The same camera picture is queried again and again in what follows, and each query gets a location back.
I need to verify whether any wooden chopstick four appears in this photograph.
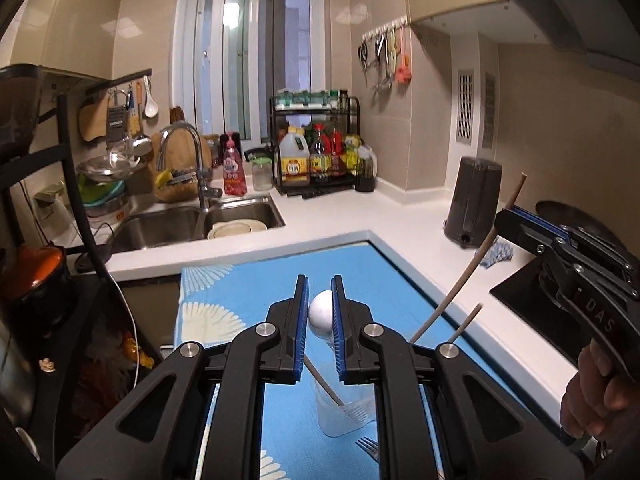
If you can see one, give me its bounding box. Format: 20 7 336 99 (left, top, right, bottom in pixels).
408 172 528 345

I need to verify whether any wooden chopstick three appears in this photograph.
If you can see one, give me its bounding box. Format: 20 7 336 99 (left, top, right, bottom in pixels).
447 304 484 344

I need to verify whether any white handled metal fork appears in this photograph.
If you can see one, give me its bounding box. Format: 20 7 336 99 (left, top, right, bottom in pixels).
356 437 380 462

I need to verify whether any chrome kitchen faucet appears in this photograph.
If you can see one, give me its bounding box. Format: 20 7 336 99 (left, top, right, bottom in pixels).
156 121 224 212

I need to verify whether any person's right hand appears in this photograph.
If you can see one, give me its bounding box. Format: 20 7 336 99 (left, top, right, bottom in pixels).
560 340 639 448

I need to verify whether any black wok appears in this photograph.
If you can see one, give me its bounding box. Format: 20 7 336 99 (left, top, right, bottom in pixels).
535 200 626 248

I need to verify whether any blue white dish cloth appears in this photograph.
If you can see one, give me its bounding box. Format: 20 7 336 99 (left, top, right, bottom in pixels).
480 237 514 269

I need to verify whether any black electric kettle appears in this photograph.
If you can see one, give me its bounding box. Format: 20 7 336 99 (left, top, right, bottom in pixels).
444 156 502 248

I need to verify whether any blue white patterned mat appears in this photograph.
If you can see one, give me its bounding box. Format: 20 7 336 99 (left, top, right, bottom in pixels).
173 239 551 480

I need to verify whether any clear plastic utensil holder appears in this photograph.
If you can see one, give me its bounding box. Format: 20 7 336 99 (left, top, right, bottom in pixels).
309 341 376 438

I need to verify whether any dark soy sauce bottle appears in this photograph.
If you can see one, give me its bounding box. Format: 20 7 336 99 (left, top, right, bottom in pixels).
310 124 330 183

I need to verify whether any hanging utensil set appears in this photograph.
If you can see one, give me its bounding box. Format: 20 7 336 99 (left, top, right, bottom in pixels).
357 16 412 93

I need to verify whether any white plate in sink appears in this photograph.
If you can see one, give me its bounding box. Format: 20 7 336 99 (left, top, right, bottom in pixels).
206 219 268 240

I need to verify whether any black condiment rack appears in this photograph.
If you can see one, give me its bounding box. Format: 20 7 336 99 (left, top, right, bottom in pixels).
269 90 363 198

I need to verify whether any stainless steel sink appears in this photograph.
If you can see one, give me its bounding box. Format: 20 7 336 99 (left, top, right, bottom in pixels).
107 195 285 254

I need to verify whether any range hood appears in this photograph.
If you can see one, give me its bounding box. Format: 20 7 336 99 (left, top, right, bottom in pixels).
512 0 639 81

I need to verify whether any yellow label oil jug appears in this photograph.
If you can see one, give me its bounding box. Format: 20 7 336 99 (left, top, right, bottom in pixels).
279 127 310 188

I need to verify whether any orange pot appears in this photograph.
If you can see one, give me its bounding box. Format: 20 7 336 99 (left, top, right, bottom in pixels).
1 244 65 300

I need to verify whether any wooden cutting board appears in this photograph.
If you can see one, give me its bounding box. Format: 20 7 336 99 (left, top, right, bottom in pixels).
149 129 198 203

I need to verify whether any pink dish soap bottle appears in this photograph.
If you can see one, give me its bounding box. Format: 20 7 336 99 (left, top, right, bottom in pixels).
222 136 247 196

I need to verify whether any glass jar green lid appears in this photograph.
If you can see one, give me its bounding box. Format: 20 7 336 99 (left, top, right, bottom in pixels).
252 156 273 192

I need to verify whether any metal bowl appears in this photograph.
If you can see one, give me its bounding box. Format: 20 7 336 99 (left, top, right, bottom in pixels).
76 153 142 183

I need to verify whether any metal box grater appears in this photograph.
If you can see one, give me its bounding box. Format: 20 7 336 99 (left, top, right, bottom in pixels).
105 105 128 144

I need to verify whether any white hanging ladle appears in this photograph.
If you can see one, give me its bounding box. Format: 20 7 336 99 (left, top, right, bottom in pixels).
143 75 158 119

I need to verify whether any black shelving rack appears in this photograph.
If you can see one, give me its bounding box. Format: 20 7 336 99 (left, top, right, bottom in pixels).
1 64 105 308

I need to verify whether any white power cable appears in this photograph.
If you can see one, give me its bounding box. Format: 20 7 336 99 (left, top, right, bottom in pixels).
106 274 141 388

